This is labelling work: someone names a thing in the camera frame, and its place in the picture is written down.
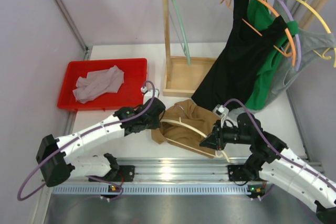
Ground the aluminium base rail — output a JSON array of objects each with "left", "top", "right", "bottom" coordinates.
[{"left": 51, "top": 157, "right": 326, "bottom": 196}]

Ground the wooden clothes rack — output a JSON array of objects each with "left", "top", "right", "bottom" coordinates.
[{"left": 162, "top": 0, "right": 328, "bottom": 98}]

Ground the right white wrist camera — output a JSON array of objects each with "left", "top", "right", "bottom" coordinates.
[{"left": 213, "top": 104, "right": 229, "bottom": 127}]

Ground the red plastic bin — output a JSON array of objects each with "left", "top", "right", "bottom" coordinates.
[{"left": 57, "top": 58, "right": 148, "bottom": 112}]

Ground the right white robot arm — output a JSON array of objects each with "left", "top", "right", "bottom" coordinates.
[{"left": 200, "top": 113, "right": 335, "bottom": 223}]

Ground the green tank top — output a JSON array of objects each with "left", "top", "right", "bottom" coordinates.
[{"left": 245, "top": 0, "right": 299, "bottom": 111}]

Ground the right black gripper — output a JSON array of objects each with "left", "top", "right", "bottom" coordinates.
[{"left": 199, "top": 119, "right": 253, "bottom": 151}]

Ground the tan tank top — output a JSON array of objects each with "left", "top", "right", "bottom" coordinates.
[{"left": 151, "top": 100, "right": 221, "bottom": 159}]

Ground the purple hanger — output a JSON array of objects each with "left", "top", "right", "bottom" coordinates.
[{"left": 264, "top": 0, "right": 302, "bottom": 71}]

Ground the black tank top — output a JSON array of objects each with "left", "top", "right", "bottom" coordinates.
[{"left": 192, "top": 0, "right": 285, "bottom": 111}]

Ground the orange hanger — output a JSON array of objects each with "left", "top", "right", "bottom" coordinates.
[{"left": 220, "top": 0, "right": 297, "bottom": 67}]

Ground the cream hanger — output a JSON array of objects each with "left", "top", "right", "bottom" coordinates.
[{"left": 160, "top": 104, "right": 230, "bottom": 163}]

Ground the grey tank top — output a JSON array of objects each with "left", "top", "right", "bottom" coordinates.
[{"left": 266, "top": 0, "right": 335, "bottom": 106}]

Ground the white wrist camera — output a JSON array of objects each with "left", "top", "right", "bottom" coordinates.
[
  {"left": 213, "top": 104, "right": 229, "bottom": 127},
  {"left": 141, "top": 87, "right": 160, "bottom": 103}
]

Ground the mint green hanger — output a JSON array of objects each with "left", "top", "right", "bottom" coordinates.
[{"left": 169, "top": 0, "right": 191, "bottom": 66}]

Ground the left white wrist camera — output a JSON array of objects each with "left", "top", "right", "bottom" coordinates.
[{"left": 141, "top": 87, "right": 160, "bottom": 103}]

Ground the pale pink garment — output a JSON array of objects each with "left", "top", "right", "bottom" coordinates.
[{"left": 72, "top": 66, "right": 124, "bottom": 104}]

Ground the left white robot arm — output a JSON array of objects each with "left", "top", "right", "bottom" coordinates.
[{"left": 36, "top": 98, "right": 165, "bottom": 187}]

